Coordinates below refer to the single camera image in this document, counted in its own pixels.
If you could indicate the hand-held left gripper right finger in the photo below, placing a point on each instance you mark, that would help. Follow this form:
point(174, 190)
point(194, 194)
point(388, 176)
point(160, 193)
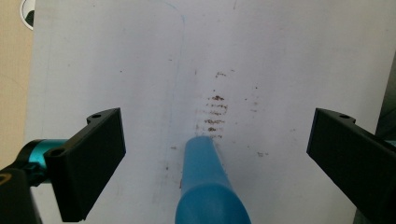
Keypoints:
point(351, 155)

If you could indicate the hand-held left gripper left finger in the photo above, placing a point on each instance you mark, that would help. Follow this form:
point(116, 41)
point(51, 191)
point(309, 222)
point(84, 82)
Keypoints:
point(84, 168)

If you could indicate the stained white board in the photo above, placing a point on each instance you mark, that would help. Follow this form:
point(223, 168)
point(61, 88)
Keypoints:
point(264, 46)

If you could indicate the round black and white sticker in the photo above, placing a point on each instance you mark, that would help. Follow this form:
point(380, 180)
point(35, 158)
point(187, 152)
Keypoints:
point(28, 15)

